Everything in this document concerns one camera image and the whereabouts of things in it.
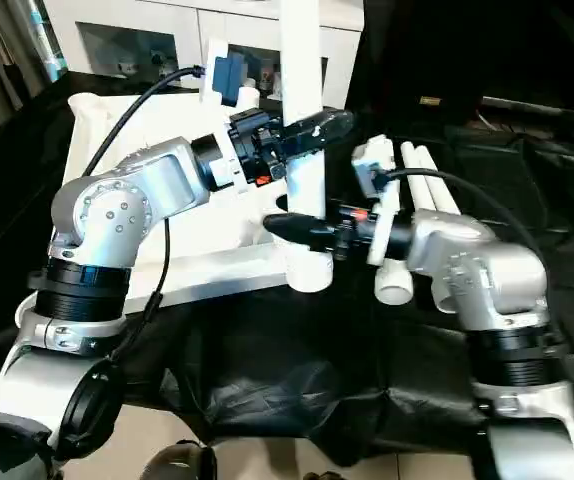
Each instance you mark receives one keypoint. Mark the black work mat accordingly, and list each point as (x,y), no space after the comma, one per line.
(297,380)

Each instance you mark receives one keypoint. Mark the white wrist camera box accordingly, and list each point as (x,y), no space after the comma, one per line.
(229,72)
(375,165)

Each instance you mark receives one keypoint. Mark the grey left robot leg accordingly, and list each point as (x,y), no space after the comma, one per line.
(182,462)

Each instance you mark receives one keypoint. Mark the white display cabinet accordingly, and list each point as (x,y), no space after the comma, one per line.
(117,12)

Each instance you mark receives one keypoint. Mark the white plastic table top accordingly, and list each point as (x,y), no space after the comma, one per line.
(207,220)

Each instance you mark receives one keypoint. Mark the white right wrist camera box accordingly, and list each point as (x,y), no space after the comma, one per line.
(375,165)

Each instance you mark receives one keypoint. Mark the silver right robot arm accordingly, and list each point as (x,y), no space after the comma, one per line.
(487,290)

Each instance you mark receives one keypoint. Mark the teal white pole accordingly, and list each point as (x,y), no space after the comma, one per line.
(45,40)

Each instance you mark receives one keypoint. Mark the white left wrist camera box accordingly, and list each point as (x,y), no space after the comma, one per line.
(229,72)

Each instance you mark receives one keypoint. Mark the black low cabinet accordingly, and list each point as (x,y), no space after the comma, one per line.
(487,50)

